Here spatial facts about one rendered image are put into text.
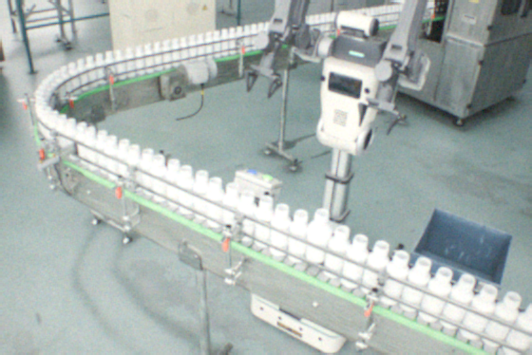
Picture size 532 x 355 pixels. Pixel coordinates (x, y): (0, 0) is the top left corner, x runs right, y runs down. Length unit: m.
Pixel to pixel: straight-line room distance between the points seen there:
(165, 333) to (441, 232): 1.45
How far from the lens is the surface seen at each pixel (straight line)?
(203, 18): 5.64
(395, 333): 1.36
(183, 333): 2.49
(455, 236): 1.90
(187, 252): 1.62
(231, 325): 2.51
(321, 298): 1.39
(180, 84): 2.73
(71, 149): 1.90
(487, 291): 1.26
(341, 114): 1.90
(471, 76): 4.79
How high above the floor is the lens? 1.95
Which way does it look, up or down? 33 degrees down
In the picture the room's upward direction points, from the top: 3 degrees clockwise
